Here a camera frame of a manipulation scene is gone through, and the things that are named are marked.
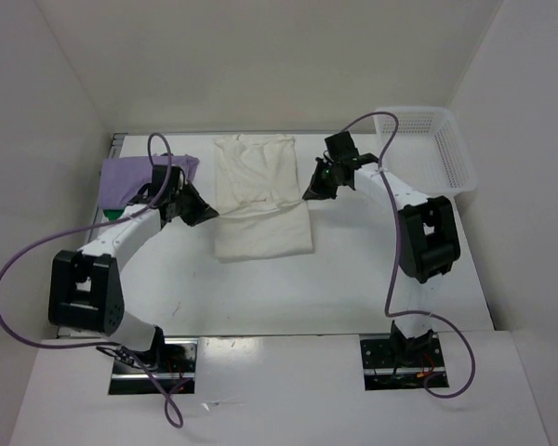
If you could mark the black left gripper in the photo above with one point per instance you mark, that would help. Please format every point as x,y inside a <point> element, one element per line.
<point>203,212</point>

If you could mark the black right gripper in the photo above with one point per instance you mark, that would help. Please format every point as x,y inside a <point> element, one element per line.
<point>317,190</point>

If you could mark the cream t shirt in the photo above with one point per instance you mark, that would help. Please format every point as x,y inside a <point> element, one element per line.
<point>257,194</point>

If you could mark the lavender t shirt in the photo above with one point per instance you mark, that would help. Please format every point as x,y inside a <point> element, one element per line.
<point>135,172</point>

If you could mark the green t shirt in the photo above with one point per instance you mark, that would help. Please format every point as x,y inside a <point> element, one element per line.
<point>112,215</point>

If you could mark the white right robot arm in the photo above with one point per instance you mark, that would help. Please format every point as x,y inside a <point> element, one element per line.
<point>426,244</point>

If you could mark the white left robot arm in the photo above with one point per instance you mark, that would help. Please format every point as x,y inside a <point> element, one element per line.
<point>86,292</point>

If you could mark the white plastic basket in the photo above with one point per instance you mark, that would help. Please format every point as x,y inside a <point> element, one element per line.
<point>426,149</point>

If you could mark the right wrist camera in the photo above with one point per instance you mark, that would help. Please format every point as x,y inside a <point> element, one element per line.
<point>341,147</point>

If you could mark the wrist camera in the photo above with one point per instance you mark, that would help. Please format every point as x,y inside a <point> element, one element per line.
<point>166,182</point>
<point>341,147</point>

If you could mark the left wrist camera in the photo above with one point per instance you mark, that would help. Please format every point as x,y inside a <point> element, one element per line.
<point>166,182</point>

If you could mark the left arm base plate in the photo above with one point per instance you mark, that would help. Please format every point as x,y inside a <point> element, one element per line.
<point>176,371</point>

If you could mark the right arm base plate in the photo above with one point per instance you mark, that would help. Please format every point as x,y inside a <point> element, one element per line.
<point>383,372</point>

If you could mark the aluminium table edge rail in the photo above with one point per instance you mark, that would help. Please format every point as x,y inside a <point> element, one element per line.
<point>106,176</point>

